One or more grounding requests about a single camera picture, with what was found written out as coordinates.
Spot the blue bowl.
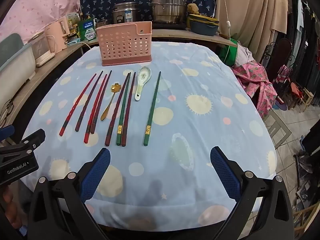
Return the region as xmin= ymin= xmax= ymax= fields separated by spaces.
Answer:
xmin=190 ymin=20 xmax=219 ymax=36

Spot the pink electric kettle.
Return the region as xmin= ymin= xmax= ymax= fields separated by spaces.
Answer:
xmin=44 ymin=17 xmax=70 ymax=54

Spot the steel rice cooker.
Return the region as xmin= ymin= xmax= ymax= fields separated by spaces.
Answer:
xmin=112 ymin=2 xmax=140 ymax=25

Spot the white blender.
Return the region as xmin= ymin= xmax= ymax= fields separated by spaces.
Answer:
xmin=32 ymin=34 xmax=57 ymax=67

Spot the pink pineapple print cloth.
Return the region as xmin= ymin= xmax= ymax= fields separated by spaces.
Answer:
xmin=232 ymin=61 xmax=278 ymax=118

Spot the white ceramic soup spoon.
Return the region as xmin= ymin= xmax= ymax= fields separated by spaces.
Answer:
xmin=134 ymin=66 xmax=152 ymax=102

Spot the dark metal chair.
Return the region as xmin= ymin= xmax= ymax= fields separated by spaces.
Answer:
xmin=260 ymin=38 xmax=293 ymax=80

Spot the pink perforated utensil basket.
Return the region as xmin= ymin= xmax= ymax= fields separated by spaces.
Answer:
xmin=96 ymin=21 xmax=153 ymax=67

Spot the row of hanging clothes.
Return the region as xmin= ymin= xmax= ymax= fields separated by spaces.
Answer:
xmin=285 ymin=0 xmax=320 ymax=88

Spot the grey stool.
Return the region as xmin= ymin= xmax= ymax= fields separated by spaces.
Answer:
xmin=262 ymin=110 xmax=292 ymax=150

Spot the white cable with switch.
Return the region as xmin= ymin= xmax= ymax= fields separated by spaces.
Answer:
xmin=221 ymin=0 xmax=232 ymax=41

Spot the yellow rimmed bowl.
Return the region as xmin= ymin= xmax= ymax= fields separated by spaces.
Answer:
xmin=188 ymin=14 xmax=220 ymax=26

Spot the person's left hand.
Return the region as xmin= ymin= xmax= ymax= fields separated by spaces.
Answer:
xmin=0 ymin=187 xmax=24 ymax=230

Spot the gold flower spoon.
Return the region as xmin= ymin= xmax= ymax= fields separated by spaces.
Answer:
xmin=100 ymin=82 xmax=122 ymax=121

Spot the steel steamer pot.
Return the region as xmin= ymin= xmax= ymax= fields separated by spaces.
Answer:
xmin=149 ymin=0 xmax=193 ymax=24

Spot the pale food carton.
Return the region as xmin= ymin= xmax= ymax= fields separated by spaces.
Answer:
xmin=67 ymin=12 xmax=80 ymax=26

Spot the beige curtain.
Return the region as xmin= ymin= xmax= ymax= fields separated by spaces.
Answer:
xmin=215 ymin=0 xmax=288 ymax=60

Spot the pink printed sheet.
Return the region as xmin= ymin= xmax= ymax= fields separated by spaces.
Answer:
xmin=0 ymin=0 xmax=90 ymax=45

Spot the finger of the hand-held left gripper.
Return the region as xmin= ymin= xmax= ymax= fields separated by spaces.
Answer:
xmin=0 ymin=126 xmax=15 ymax=140
xmin=15 ymin=129 xmax=46 ymax=155

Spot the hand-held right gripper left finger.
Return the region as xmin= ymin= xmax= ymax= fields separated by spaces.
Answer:
xmin=26 ymin=147 xmax=112 ymax=240

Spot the black induction cooker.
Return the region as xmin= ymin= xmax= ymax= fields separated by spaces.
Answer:
xmin=151 ymin=21 xmax=188 ymax=30

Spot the light blue dotted tablecloth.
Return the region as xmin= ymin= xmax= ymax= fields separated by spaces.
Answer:
xmin=22 ymin=41 xmax=278 ymax=232

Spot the red black-tipped chopstick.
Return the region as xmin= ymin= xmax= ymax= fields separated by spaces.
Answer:
xmin=59 ymin=73 xmax=97 ymax=137
xmin=84 ymin=74 xmax=108 ymax=144

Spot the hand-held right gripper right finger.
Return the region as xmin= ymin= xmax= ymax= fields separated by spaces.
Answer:
xmin=210 ymin=146 xmax=295 ymax=240

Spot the green bag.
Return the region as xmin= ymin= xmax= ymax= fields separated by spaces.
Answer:
xmin=222 ymin=39 xmax=240 ymax=64

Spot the small wooden stool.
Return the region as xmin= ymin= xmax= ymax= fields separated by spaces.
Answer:
xmin=299 ymin=89 xmax=314 ymax=112

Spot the green tin can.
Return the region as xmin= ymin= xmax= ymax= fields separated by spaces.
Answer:
xmin=77 ymin=17 xmax=97 ymax=41

